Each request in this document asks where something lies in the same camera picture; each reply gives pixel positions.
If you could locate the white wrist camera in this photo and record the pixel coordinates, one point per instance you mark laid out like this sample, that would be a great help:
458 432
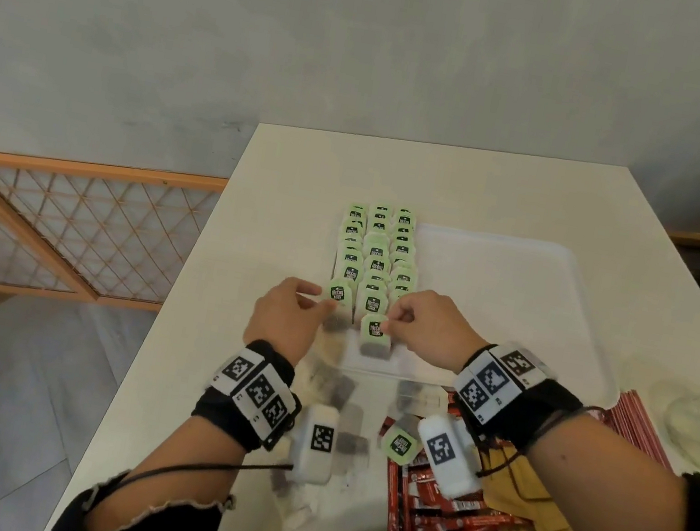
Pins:
445 455
317 444

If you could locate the white tea bag green tag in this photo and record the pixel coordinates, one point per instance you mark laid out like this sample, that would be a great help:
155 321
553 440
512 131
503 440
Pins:
340 290
374 340

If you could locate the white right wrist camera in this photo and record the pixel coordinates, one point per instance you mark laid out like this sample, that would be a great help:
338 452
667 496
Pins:
445 455

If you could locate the rows of laid tea bags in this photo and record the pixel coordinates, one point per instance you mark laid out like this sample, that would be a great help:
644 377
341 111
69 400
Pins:
380 247

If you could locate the wooden lattice screen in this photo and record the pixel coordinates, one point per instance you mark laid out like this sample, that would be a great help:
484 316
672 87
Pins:
72 165

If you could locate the person's left hand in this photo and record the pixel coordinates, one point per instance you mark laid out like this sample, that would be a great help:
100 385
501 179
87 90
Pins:
283 324

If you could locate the white tray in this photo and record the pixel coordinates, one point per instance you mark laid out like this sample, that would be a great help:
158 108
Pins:
520 290

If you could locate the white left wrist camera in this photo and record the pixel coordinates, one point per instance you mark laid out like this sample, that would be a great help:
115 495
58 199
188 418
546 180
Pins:
317 444

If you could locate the pile of tea bags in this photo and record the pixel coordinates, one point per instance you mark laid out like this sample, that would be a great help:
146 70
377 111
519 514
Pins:
331 379

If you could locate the red stirrer sticks bundle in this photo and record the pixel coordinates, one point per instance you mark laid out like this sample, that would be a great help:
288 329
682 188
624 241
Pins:
640 428

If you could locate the black left wristband marker tags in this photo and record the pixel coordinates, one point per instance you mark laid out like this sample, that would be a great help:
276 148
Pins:
248 392

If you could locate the pile of brown sugar packets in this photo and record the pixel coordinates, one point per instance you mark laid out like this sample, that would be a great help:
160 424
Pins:
540 528

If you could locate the person's left forearm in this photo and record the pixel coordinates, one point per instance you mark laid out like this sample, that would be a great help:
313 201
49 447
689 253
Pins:
181 474

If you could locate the person's right hand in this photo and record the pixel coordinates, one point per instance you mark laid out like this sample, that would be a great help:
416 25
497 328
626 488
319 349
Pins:
439 330

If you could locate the person's right forearm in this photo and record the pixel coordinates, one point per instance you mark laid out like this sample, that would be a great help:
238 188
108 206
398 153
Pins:
606 492

